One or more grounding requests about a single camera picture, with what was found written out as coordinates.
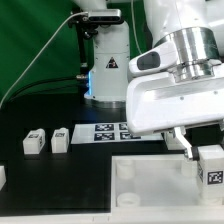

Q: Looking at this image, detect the white sheet with markers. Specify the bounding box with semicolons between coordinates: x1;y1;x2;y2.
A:
71;122;162;144

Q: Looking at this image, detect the white square tabletop tray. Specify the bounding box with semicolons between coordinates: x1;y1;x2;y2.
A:
111;155;224;224

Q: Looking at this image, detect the white block left edge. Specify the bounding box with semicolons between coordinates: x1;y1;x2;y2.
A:
0;166;6;191

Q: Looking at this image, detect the black camera stand pole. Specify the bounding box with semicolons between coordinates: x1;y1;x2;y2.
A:
68;15;91;75

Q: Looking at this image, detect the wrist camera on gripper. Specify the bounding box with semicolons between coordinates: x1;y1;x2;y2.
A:
128;41;178;78

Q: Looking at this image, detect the white front rail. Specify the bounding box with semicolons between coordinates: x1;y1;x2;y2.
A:
0;214;111;224

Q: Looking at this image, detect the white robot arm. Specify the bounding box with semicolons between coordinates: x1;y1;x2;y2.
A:
73;0;224;160

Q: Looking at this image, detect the white camera cable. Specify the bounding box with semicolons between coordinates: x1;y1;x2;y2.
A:
0;11;90;111

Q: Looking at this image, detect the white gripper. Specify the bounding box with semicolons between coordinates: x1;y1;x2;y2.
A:
126;63;224;161

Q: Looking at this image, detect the black cable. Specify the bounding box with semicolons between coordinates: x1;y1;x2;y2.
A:
0;76;88;105

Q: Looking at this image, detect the black camera on mount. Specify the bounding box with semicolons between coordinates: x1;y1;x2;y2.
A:
88;9;121;23

